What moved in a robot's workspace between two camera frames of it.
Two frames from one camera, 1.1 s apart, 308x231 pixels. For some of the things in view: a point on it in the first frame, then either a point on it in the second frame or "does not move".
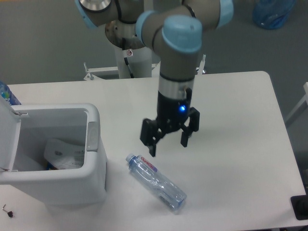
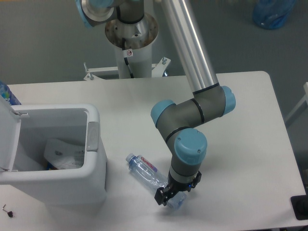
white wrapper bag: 63,156 does not move
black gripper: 172,113 -> 163,194
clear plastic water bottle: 173,197 does not move
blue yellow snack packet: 50,167 does not move
